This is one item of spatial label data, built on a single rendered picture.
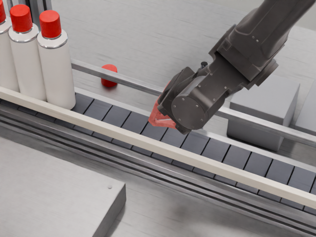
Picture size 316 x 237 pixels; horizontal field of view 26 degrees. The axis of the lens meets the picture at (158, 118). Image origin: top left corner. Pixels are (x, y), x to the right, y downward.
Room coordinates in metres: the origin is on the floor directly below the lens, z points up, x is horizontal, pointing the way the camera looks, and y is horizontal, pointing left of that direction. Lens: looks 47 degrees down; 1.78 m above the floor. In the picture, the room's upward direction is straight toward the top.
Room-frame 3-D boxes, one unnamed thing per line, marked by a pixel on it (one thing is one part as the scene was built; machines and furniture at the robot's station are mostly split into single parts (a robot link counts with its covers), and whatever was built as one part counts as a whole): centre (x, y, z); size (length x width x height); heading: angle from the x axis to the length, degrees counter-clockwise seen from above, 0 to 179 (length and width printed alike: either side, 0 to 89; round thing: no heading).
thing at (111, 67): (0.99, 0.10, 0.85); 0.03 x 0.03 x 0.03
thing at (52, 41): (0.88, 0.18, 0.98); 0.05 x 0.05 x 0.20
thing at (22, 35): (0.89, 0.23, 0.98); 0.05 x 0.05 x 0.20
